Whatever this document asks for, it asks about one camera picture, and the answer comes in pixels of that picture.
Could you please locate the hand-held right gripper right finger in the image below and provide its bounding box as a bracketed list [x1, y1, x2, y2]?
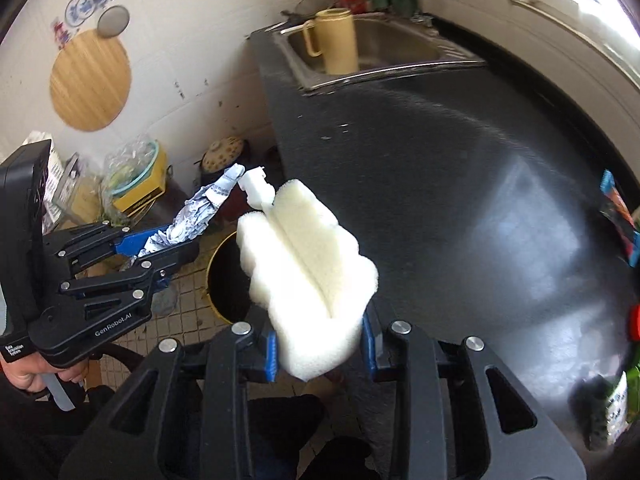
[362, 310, 586, 480]

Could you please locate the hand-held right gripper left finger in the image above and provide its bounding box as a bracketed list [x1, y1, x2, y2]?
[60, 322, 279, 480]

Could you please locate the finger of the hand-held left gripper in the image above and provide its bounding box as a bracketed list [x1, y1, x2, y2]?
[59, 241, 199, 322]
[42, 222, 167, 281]

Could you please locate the black round trash bin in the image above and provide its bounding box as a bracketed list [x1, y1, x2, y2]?
[206, 231, 273, 325]

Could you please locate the white foam block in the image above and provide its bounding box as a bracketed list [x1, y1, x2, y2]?
[235, 178, 379, 382]

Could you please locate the green glass bottle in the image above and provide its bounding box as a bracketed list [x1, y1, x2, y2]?
[582, 364, 640, 452]

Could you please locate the person's left hand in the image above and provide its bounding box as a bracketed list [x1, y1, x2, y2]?
[0, 355, 91, 397]

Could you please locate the yellow box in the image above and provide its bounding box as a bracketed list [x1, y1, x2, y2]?
[112, 147, 169, 214]

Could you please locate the clear plastic bag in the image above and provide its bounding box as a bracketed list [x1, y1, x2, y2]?
[101, 134, 162, 198]

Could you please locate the clay pot with lid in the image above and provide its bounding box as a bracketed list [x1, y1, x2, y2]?
[200, 136, 252, 187]

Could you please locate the round wooden board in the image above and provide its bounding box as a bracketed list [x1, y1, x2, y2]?
[49, 30, 132, 132]

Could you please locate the round mesh strainer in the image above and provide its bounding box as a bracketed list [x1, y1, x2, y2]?
[96, 5, 131, 39]

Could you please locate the yellow plastic mug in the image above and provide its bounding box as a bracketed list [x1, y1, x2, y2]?
[301, 8, 360, 75]

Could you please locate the colourful snack packet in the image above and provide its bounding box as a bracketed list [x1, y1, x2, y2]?
[599, 170, 640, 267]

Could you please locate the steel sink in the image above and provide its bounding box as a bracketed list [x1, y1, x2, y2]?
[272, 12, 488, 93]

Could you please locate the blue porcelain wall sticker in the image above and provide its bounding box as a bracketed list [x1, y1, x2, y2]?
[50, 0, 133, 48]

